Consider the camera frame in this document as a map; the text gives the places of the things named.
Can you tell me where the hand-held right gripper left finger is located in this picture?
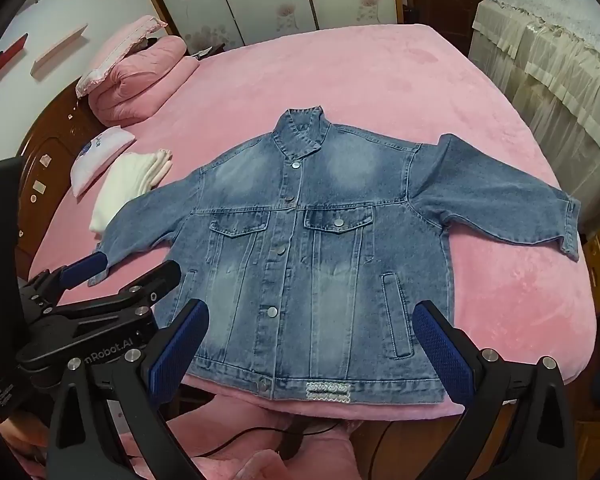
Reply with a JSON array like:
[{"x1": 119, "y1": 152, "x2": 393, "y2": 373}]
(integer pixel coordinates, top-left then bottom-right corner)
[{"x1": 45, "y1": 299, "x2": 211, "y2": 480}]

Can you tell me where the pink fleece bed sheet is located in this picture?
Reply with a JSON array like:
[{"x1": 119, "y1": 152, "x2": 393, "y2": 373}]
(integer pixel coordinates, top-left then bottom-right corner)
[{"x1": 27, "y1": 24, "x2": 598, "y2": 421}]

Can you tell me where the folded white cloth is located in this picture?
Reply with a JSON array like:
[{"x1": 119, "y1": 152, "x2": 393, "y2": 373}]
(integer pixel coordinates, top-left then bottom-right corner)
[{"x1": 89, "y1": 149, "x2": 175, "y2": 235}]

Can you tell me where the person's pink clothing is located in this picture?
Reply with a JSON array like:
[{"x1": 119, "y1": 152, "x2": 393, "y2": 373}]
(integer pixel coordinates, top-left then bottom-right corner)
[{"x1": 115, "y1": 425, "x2": 311, "y2": 480}]

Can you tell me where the pink lace-trimmed pillow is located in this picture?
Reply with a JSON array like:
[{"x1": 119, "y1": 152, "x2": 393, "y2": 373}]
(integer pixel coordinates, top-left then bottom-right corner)
[{"x1": 75, "y1": 14, "x2": 170, "y2": 100}]

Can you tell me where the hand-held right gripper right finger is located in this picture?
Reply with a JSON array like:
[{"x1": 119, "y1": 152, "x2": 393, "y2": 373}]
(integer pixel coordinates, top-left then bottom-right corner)
[{"x1": 411, "y1": 301, "x2": 578, "y2": 480}]

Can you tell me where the red wall shelf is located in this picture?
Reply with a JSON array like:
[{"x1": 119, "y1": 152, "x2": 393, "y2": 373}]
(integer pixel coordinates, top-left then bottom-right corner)
[{"x1": 0, "y1": 33, "x2": 29, "y2": 88}]

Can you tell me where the pink wall shelf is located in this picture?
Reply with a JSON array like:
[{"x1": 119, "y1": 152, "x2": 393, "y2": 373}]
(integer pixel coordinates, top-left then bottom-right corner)
[{"x1": 32, "y1": 22, "x2": 89, "y2": 78}]

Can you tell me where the folded pink quilt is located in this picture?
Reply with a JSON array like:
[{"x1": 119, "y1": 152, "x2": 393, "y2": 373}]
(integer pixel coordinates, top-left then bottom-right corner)
[{"x1": 87, "y1": 35, "x2": 201, "y2": 128}]

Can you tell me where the black cable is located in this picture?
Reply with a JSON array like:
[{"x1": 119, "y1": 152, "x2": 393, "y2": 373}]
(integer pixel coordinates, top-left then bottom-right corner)
[{"x1": 195, "y1": 415, "x2": 396, "y2": 461}]

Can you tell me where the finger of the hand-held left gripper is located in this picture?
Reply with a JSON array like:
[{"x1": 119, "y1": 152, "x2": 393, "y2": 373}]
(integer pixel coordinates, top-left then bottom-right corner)
[
  {"x1": 27, "y1": 251, "x2": 112, "y2": 306},
  {"x1": 55, "y1": 259, "x2": 182, "y2": 322}
]

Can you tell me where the small pink printed pillow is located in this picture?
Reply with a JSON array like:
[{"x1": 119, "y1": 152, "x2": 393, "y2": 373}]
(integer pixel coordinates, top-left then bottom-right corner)
[{"x1": 70, "y1": 126, "x2": 136, "y2": 198}]

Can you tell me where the brown wooden headboard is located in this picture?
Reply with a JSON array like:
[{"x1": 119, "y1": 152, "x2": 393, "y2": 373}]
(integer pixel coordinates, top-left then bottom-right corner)
[{"x1": 15, "y1": 80, "x2": 101, "y2": 281}]

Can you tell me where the blue denim jacket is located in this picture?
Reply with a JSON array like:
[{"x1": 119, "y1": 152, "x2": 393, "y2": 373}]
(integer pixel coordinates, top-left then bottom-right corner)
[{"x1": 96, "y1": 105, "x2": 582, "y2": 406}]

